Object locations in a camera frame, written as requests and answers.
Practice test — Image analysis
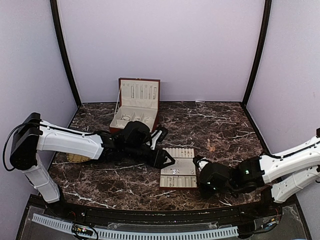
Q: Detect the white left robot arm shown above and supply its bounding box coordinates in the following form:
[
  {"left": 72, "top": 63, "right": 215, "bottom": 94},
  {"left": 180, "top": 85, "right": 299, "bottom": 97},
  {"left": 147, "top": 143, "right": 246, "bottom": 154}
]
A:
[{"left": 2, "top": 112, "right": 176, "bottom": 218}]

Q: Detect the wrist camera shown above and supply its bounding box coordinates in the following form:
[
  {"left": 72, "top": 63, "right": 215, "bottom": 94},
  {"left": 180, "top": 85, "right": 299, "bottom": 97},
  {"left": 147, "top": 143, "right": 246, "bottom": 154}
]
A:
[
  {"left": 123, "top": 120, "right": 168, "bottom": 151},
  {"left": 193, "top": 155, "right": 230, "bottom": 192}
]

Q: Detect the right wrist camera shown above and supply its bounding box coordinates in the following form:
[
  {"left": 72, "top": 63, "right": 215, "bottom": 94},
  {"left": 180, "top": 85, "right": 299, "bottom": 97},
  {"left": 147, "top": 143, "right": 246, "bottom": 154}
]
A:
[{"left": 193, "top": 155, "right": 230, "bottom": 192}]

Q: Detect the black left frame post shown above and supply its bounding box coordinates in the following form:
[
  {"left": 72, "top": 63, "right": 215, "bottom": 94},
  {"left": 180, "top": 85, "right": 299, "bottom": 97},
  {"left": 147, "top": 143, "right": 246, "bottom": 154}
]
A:
[{"left": 49, "top": 0, "right": 82, "bottom": 108}]

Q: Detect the woven bamboo tray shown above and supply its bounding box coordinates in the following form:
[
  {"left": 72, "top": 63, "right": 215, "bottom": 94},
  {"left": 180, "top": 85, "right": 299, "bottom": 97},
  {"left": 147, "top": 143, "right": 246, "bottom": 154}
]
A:
[{"left": 66, "top": 153, "right": 91, "bottom": 164}]

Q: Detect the red wooden jewelry box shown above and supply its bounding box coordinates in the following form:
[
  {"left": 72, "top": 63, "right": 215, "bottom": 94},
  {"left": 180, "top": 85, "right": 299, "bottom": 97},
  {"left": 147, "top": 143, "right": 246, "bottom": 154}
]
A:
[{"left": 109, "top": 77, "right": 161, "bottom": 133}]

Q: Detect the black right frame post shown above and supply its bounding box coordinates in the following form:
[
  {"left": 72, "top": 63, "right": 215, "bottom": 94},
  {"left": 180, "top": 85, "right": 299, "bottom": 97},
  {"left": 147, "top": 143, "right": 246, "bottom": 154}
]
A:
[{"left": 241, "top": 0, "right": 272, "bottom": 109}]

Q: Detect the white slotted cable duct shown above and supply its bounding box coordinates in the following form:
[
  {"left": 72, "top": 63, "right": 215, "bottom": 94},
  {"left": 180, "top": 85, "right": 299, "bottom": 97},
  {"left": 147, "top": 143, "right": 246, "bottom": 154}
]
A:
[{"left": 31, "top": 213, "right": 239, "bottom": 240}]

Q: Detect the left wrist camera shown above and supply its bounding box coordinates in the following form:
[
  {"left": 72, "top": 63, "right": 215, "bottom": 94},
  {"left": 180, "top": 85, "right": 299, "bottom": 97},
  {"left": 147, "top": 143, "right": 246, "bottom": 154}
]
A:
[{"left": 123, "top": 120, "right": 168, "bottom": 151}]

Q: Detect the brown jewelry display tray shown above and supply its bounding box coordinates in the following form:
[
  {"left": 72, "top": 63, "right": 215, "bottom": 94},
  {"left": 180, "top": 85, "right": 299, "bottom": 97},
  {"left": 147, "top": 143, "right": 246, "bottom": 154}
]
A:
[{"left": 159, "top": 148, "right": 197, "bottom": 190}]

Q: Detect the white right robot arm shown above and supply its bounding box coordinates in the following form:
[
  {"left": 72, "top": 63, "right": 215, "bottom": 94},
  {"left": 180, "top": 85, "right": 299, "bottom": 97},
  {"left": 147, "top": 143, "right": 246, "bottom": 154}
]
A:
[{"left": 193, "top": 131, "right": 320, "bottom": 217}]

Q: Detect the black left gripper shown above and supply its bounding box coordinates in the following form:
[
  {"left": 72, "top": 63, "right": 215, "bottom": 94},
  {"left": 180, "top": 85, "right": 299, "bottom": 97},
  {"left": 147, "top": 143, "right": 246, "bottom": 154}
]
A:
[{"left": 124, "top": 144, "right": 176, "bottom": 170}]

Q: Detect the black frame post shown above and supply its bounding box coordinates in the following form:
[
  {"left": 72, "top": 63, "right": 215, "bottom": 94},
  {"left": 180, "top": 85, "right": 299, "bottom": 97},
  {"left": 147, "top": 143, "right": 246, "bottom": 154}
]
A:
[
  {"left": 49, "top": 0, "right": 82, "bottom": 108},
  {"left": 241, "top": 0, "right": 272, "bottom": 109}
]

